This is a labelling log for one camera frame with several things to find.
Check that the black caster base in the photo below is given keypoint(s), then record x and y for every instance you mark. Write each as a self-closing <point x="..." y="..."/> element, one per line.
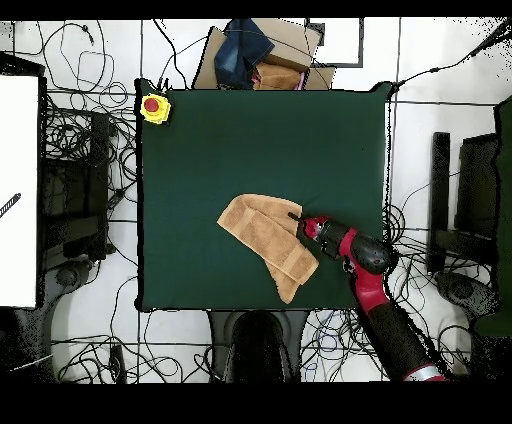
<point x="464" y="290"/>
<point x="66" y="276"/>

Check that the black striped rod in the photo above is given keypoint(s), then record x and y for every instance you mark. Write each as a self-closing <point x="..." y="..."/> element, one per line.
<point x="10" y="204"/>

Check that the tan terry towel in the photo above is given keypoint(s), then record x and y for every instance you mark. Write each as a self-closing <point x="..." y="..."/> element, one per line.
<point x="272" y="244"/>

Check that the brown cardboard box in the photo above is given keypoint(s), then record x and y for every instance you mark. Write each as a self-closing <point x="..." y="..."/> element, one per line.
<point x="288" y="40"/>

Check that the black rectangular frame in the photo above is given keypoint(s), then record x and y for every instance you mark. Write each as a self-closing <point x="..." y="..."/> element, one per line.
<point x="316" y="28"/>

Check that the folded brown towel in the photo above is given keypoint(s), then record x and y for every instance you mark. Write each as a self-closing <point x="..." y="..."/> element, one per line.
<point x="276" y="78"/>

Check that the green cloth covered furniture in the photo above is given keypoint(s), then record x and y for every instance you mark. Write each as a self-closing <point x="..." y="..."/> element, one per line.
<point x="504" y="200"/>

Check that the dark green table cloth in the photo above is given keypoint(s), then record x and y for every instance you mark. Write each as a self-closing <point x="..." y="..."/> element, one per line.
<point x="240" y="160"/>

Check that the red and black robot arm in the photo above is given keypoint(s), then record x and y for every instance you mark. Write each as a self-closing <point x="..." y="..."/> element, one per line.
<point x="368" y="280"/>

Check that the white panel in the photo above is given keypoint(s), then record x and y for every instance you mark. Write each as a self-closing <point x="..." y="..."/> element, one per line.
<point x="18" y="160"/>

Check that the yellow emergency stop button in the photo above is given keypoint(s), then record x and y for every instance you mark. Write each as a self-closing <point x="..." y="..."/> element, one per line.
<point x="152" y="106"/>

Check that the blue denim jeans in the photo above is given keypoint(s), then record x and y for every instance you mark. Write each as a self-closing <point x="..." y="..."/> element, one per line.
<point x="240" y="52"/>

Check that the black equipment stand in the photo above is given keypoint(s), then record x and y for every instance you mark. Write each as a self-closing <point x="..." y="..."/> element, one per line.
<point x="98" y="160"/>

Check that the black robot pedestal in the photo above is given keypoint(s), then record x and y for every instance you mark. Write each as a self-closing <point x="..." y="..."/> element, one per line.
<point x="256" y="348"/>

